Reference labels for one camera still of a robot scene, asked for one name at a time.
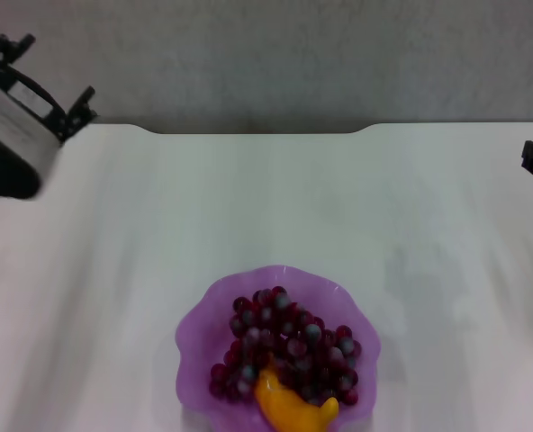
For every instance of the yellow banana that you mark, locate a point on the yellow banana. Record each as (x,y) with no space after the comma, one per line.
(289,409)

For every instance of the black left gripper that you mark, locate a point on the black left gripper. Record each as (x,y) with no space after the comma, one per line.
(46,108)

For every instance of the purple plastic bowl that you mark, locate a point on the purple plastic bowl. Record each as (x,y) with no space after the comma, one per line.
(203,342)

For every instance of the red purple grape bunch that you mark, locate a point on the red purple grape bunch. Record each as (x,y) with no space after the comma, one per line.
(293,342)

